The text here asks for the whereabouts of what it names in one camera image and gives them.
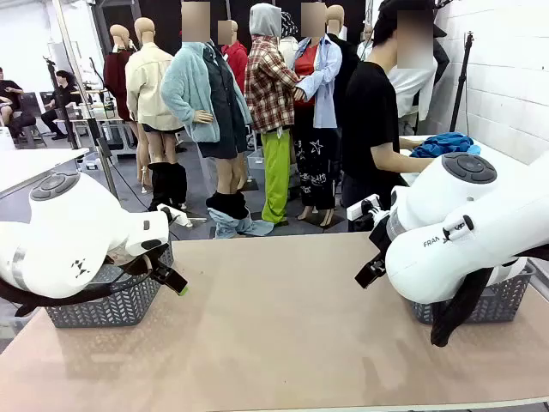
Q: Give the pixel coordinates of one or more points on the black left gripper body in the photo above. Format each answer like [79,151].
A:
[161,262]

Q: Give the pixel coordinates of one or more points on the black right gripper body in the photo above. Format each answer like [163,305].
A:
[379,238]

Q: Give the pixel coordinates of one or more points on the blue t-shirt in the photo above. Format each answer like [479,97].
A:
[442,141]

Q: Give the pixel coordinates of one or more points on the turquoise terry garment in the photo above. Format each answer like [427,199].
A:
[474,149]

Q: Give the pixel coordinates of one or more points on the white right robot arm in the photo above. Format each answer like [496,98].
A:
[450,257]

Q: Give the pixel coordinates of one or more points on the person's right forearm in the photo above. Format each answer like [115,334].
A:
[399,161]

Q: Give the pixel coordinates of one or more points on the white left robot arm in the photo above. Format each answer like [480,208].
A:
[64,223]

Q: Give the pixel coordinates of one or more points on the grey woven plastic basket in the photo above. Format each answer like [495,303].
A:
[107,309]
[502,304]

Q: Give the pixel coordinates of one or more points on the person in black t-shirt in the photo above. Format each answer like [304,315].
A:
[369,107]

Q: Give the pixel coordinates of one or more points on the white side table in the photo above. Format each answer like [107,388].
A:
[514,171]

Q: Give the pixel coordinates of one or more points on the mannequin in white shirt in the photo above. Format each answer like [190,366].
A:
[412,90]

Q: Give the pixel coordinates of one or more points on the mannequin in light blue shirt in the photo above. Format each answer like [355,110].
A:
[326,86]

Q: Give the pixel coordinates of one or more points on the mannequin in black jacket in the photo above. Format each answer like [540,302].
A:
[347,68]

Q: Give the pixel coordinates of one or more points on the black tripod stand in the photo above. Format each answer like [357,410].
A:
[461,86]

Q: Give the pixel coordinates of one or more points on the mannequin in cream jacket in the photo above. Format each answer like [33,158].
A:
[150,86]

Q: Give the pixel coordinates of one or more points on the mannequin in plaid shirt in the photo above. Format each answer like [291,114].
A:
[270,86]

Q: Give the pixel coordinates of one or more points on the mannequin in dark red top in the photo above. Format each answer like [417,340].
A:
[116,77]

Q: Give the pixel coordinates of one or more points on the small mannequin in white top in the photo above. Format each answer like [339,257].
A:
[365,47]

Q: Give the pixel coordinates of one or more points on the mannequin in black coat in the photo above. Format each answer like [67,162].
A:
[441,56]

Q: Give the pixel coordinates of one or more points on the seated person with black hair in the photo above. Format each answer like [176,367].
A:
[64,94]

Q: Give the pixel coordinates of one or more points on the silver metal pole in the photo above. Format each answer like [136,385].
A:
[80,81]

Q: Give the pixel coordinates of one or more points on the mannequin with bucket hat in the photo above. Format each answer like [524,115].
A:
[288,49]

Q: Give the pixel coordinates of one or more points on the mannequin in red jacket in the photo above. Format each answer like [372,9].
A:
[238,60]

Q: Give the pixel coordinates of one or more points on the seated person in black shirt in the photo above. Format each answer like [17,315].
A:
[10,90]

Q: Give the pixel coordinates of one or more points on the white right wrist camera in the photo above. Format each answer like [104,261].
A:
[360,208]

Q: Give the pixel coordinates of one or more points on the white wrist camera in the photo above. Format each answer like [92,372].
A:
[360,208]
[178,216]

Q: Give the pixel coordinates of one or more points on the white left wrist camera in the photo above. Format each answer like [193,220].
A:
[178,216]

